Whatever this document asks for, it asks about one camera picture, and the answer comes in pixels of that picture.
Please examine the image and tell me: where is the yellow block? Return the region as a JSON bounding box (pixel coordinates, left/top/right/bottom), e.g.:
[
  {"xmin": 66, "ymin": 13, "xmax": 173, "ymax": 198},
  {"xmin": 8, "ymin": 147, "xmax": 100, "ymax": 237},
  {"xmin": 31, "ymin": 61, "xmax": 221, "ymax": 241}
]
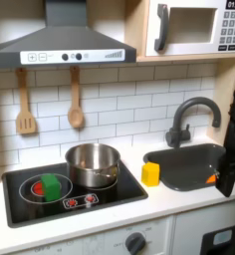
[{"xmin": 140, "ymin": 161, "xmax": 161, "ymax": 188}]

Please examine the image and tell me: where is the grey range hood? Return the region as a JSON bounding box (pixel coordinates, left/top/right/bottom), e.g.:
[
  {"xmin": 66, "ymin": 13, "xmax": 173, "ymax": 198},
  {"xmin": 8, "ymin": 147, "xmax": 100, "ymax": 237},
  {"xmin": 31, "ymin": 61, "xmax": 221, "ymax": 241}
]
[{"xmin": 0, "ymin": 0, "xmax": 137, "ymax": 70}]

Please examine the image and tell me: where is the grey microwave door handle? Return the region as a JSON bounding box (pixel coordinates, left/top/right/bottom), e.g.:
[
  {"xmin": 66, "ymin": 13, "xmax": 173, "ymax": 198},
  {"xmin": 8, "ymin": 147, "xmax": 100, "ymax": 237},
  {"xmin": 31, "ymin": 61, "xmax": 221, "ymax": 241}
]
[{"xmin": 153, "ymin": 3, "xmax": 170, "ymax": 53}]

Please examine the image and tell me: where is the white kitchen cabinet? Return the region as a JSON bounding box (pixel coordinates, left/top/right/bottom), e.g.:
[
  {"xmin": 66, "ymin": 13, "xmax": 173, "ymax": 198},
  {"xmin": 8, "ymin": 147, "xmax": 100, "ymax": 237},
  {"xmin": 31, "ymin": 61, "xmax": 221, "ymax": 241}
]
[{"xmin": 9, "ymin": 198, "xmax": 235, "ymax": 255}]

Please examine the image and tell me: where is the dark grey curved tap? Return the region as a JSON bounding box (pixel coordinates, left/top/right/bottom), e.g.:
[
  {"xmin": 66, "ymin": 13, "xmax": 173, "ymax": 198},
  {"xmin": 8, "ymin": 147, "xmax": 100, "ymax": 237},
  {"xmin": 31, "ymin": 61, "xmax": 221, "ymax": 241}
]
[{"xmin": 165, "ymin": 96, "xmax": 223, "ymax": 149}]

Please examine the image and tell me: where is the dark grey sink basin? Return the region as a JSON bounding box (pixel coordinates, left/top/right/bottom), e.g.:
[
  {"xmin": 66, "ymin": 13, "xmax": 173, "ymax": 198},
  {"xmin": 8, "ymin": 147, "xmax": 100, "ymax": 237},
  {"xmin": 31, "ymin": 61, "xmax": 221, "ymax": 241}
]
[{"xmin": 142, "ymin": 142, "xmax": 228, "ymax": 193}]

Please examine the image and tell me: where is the wooden spoon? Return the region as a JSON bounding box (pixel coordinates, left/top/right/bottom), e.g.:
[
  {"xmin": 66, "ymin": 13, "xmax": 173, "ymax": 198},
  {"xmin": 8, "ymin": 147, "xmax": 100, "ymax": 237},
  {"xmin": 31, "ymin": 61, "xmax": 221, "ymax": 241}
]
[{"xmin": 67, "ymin": 66, "xmax": 86, "ymax": 129}]

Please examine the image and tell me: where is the wooden slotted spatula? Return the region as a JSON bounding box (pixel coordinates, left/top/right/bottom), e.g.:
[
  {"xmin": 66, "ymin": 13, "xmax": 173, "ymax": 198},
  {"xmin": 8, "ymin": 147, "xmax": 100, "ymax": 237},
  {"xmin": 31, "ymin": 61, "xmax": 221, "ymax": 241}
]
[{"xmin": 15, "ymin": 68, "xmax": 38, "ymax": 135}]

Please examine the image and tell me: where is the black stove cooktop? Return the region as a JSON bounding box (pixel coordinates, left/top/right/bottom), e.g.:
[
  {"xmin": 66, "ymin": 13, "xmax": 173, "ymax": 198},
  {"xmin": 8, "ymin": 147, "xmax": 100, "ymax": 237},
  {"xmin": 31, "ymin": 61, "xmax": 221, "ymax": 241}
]
[{"xmin": 2, "ymin": 158, "xmax": 149, "ymax": 229}]

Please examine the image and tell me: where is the steel pot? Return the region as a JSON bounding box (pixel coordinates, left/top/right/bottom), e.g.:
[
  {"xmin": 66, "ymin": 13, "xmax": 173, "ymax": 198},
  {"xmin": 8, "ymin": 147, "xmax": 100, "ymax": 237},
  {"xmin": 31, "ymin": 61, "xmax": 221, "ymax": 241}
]
[{"xmin": 65, "ymin": 142, "xmax": 121, "ymax": 189}]

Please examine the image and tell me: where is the green block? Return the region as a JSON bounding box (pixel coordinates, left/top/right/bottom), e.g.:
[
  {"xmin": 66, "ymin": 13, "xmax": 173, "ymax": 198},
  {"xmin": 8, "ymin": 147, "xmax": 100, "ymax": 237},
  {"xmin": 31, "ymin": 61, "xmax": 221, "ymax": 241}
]
[{"xmin": 40, "ymin": 172, "xmax": 62, "ymax": 203}]

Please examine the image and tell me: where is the white toy microwave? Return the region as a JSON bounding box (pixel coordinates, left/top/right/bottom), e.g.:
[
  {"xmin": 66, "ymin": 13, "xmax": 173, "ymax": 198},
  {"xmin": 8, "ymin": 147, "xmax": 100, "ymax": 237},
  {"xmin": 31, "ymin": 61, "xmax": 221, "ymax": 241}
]
[{"xmin": 145, "ymin": 0, "xmax": 235, "ymax": 58}]

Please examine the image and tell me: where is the grey oven knob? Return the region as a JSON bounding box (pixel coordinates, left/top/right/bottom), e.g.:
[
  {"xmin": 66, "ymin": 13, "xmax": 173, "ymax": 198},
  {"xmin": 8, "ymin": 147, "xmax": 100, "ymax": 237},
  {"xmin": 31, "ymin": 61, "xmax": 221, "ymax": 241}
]
[{"xmin": 124, "ymin": 231, "xmax": 147, "ymax": 255}]

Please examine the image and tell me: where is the orange toy carrot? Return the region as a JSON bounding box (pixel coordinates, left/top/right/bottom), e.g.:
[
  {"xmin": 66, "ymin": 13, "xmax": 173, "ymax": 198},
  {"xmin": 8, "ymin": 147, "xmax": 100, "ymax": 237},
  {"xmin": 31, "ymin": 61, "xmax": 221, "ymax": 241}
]
[{"xmin": 205, "ymin": 173, "xmax": 218, "ymax": 184}]

